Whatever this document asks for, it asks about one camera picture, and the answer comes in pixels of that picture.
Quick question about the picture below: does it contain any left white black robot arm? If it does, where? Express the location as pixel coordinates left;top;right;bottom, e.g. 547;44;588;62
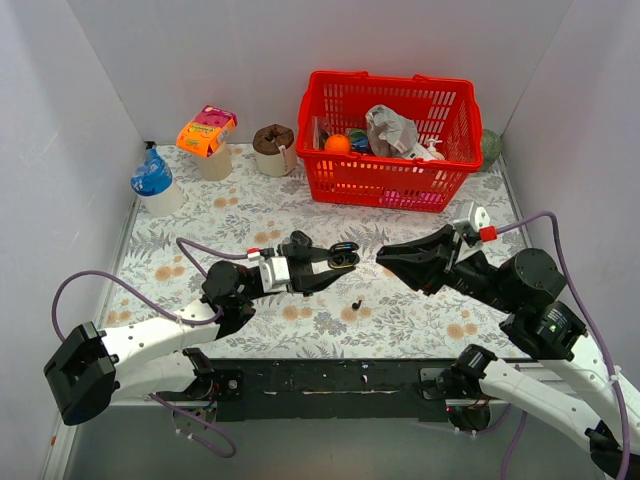
44;231;359;426

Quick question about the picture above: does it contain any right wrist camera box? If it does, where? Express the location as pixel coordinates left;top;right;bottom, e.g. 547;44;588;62
452;201;498;247

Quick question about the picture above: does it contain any orange pink snack box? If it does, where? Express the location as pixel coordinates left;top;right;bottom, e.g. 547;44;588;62
176;105;238;158

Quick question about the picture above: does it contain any brown topped paper cup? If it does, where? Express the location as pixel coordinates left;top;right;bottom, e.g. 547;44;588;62
252;124;297;178

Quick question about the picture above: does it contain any blue wrapper on white cup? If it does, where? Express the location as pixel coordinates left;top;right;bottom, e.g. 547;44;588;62
130;147;173;197

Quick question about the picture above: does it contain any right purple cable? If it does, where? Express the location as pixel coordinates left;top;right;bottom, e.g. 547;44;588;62
494;210;632;480

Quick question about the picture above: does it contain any red plastic shopping basket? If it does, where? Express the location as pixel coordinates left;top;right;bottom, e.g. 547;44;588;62
296;71;483;212

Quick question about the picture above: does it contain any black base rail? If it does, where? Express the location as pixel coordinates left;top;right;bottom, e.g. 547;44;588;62
169;357;516;424

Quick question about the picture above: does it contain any white pump bottle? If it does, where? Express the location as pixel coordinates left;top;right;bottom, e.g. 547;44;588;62
401;138;445;161

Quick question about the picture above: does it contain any green blue packet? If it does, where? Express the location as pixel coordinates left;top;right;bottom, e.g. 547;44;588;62
347;128;371;154

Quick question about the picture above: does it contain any floral patterned table mat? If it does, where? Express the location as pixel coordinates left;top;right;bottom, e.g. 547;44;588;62
106;145;519;358

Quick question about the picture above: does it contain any orange fruit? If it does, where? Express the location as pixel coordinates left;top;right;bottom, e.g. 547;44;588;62
324;134;351;154

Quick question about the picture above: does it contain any glossy black gold-trimmed case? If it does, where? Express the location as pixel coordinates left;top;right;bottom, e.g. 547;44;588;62
327;241;360;269

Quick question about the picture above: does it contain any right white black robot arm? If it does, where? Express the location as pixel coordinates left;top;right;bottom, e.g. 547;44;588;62
376;224;639;479

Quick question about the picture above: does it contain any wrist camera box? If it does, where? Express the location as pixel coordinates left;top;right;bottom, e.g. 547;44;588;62
247;248;291;294
452;201;498;247

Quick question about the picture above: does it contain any beige cup under snack box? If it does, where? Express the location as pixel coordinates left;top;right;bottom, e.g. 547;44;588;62
195;142;233;181

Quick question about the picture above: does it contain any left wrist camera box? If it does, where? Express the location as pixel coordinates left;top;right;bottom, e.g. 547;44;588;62
247;248;291;294

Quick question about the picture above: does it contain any white cup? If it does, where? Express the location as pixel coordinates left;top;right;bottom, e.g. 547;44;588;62
137;179;185;217

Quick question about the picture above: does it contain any green ball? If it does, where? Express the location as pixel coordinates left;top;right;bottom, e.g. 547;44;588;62
480;129;503;172

